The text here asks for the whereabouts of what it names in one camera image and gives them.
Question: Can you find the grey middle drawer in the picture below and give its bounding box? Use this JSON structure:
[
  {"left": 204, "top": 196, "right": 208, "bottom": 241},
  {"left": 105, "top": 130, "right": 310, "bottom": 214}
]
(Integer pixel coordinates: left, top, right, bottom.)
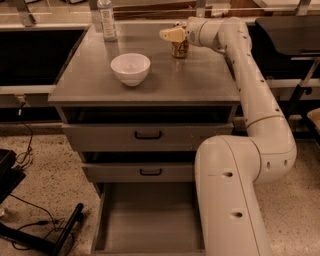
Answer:
[{"left": 82, "top": 163, "right": 194, "bottom": 183}]

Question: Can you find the orange soda can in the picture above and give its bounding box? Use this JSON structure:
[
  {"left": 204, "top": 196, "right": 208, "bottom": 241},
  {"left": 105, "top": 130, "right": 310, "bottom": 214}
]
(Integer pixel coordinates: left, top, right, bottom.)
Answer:
[{"left": 171, "top": 32, "right": 189, "bottom": 59}]

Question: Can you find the black stand base left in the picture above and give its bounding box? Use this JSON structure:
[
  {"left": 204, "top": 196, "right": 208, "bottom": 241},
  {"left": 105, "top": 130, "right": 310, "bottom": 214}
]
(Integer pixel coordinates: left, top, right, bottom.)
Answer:
[{"left": 0, "top": 149, "right": 83, "bottom": 256}]

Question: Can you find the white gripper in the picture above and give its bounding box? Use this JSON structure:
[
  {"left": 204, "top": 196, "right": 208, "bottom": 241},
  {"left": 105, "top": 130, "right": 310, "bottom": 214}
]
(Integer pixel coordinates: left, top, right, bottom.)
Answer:
[{"left": 159, "top": 17, "right": 220, "bottom": 48}]

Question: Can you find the grey drawer cabinet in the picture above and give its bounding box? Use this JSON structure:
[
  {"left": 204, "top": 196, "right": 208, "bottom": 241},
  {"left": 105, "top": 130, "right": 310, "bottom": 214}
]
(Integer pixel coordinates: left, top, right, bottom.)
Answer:
[{"left": 49, "top": 23, "right": 239, "bottom": 192}]

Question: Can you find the black cable on floor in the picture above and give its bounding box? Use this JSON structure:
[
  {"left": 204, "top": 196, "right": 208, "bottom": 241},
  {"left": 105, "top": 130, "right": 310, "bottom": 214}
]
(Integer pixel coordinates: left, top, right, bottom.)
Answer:
[{"left": 8, "top": 193, "right": 76, "bottom": 252}]

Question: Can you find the black hanging cable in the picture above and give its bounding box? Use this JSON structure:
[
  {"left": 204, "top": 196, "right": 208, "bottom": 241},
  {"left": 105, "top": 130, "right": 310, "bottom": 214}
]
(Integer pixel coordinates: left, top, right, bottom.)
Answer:
[{"left": 15, "top": 101, "right": 35, "bottom": 170}]

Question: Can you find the white ceramic bowl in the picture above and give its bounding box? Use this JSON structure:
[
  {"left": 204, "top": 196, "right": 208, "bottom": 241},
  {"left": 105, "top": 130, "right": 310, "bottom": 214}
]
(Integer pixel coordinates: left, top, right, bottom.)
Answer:
[{"left": 110, "top": 53, "right": 151, "bottom": 86}]

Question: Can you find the grey drawer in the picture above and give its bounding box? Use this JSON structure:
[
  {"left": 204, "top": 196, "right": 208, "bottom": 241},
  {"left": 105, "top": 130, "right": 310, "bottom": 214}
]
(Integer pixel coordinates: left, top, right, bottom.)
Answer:
[
  {"left": 82, "top": 163, "right": 194, "bottom": 183},
  {"left": 62, "top": 123, "right": 233, "bottom": 152},
  {"left": 91, "top": 182, "right": 205, "bottom": 256}
]

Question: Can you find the clear plastic water bottle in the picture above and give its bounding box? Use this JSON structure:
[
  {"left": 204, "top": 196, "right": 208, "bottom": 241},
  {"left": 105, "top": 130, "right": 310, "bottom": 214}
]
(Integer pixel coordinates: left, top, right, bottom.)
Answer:
[{"left": 97, "top": 0, "right": 117, "bottom": 41}]

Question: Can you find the grey top drawer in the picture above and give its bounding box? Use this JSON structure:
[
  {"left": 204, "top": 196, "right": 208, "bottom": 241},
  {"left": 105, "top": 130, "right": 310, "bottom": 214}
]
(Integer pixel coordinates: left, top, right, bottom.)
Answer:
[{"left": 62, "top": 123, "right": 233, "bottom": 152}]

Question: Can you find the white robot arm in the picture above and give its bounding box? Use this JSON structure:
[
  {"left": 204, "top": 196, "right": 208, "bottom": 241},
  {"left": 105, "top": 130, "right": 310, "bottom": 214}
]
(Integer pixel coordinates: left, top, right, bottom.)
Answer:
[{"left": 159, "top": 17, "right": 297, "bottom": 256}]

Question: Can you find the grey bottom drawer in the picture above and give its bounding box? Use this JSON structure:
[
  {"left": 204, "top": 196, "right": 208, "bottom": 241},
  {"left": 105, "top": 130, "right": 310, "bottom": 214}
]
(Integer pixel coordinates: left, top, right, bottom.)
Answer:
[{"left": 91, "top": 182, "right": 205, "bottom": 256}]

